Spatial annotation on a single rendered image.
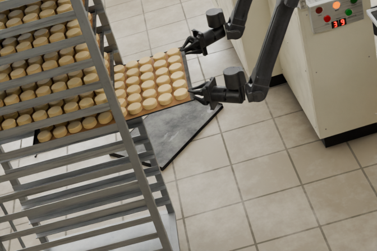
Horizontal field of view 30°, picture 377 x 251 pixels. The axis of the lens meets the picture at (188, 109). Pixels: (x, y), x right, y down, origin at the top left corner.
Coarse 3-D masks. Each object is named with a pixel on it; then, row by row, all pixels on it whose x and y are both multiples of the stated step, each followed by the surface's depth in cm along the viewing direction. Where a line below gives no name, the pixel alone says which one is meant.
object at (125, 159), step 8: (144, 152) 306; (152, 152) 306; (112, 160) 306; (120, 160) 306; (128, 160) 307; (144, 160) 305; (80, 168) 307; (88, 168) 307; (96, 168) 307; (104, 168) 307; (56, 176) 308; (64, 176) 308; (72, 176) 308; (24, 184) 308; (32, 184) 309; (40, 184) 309
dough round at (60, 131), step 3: (60, 126) 253; (63, 126) 252; (54, 129) 252; (57, 129) 252; (60, 129) 251; (63, 129) 250; (66, 129) 251; (54, 132) 251; (57, 132) 250; (60, 132) 250; (63, 132) 250; (66, 132) 251; (54, 135) 250; (57, 135) 250; (60, 135) 250; (63, 135) 250
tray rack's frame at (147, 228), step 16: (32, 224) 321; (112, 224) 329; (144, 224) 324; (176, 224) 321; (0, 240) 268; (48, 240) 331; (80, 240) 326; (96, 240) 323; (112, 240) 320; (176, 240) 310
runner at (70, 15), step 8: (56, 16) 222; (64, 16) 222; (72, 16) 222; (24, 24) 222; (32, 24) 222; (40, 24) 223; (48, 24) 223; (0, 32) 223; (8, 32) 223; (16, 32) 223; (24, 32) 224
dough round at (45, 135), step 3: (42, 132) 253; (45, 132) 252; (48, 132) 252; (39, 135) 252; (42, 135) 251; (45, 135) 251; (48, 135) 251; (51, 135) 252; (39, 138) 251; (42, 138) 250; (45, 138) 250; (48, 138) 251; (39, 141) 252; (42, 141) 251; (45, 141) 251
